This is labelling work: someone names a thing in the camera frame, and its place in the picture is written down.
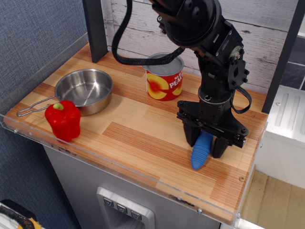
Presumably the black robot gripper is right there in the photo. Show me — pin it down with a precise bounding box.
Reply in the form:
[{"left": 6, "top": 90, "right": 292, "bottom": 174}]
[{"left": 177, "top": 94, "right": 249, "bottom": 158}]

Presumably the red toy bell pepper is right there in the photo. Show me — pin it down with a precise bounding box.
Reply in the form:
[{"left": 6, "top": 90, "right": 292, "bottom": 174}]
[{"left": 45, "top": 100, "right": 81, "bottom": 142}]

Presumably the yellow object at corner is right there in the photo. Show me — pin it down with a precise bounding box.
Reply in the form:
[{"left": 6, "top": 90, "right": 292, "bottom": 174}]
[{"left": 23, "top": 218, "right": 43, "bottom": 229}]

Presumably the white toy sink unit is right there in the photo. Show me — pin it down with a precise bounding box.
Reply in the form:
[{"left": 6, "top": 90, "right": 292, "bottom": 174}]
[{"left": 254, "top": 86, "right": 305, "bottom": 188}]

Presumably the dark grey right post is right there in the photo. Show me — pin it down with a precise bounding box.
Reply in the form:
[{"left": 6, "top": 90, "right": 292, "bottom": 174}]
[{"left": 262, "top": 0, "right": 305, "bottom": 114}]

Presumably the sliced peaches can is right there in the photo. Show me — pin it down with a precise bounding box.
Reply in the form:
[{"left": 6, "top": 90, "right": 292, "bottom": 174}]
[{"left": 143, "top": 56, "right": 184, "bottom": 101}]

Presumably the dark grey post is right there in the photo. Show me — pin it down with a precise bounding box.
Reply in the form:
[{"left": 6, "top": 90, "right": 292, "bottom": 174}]
[
  {"left": 82, "top": 0, "right": 108, "bottom": 63},
  {"left": 262, "top": 0, "right": 305, "bottom": 114}
]

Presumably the grey toy fridge cabinet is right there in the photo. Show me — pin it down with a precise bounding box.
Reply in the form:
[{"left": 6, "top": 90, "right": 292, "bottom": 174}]
[{"left": 44, "top": 146, "right": 221, "bottom": 229}]

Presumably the dark grey left post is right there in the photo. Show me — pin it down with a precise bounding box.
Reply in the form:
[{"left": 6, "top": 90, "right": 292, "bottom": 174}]
[{"left": 82, "top": 0, "right": 108, "bottom": 63}]

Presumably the blue handled metal fork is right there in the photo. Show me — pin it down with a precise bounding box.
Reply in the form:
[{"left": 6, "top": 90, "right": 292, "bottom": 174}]
[{"left": 190, "top": 131, "right": 214, "bottom": 170}]

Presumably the stainless steel pot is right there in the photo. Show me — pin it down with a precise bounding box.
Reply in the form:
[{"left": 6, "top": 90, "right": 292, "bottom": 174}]
[{"left": 16, "top": 69, "right": 113, "bottom": 117}]

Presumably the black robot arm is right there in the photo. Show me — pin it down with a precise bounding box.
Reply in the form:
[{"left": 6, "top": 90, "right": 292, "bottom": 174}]
[{"left": 152, "top": 0, "right": 251, "bottom": 158}]

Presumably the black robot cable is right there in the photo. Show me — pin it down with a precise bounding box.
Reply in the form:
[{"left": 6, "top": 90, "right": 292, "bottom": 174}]
[{"left": 111, "top": 0, "right": 253, "bottom": 115}]

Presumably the silver dispenser panel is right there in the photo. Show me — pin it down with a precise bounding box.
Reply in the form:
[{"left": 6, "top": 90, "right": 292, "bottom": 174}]
[{"left": 96, "top": 187, "right": 155, "bottom": 229}]

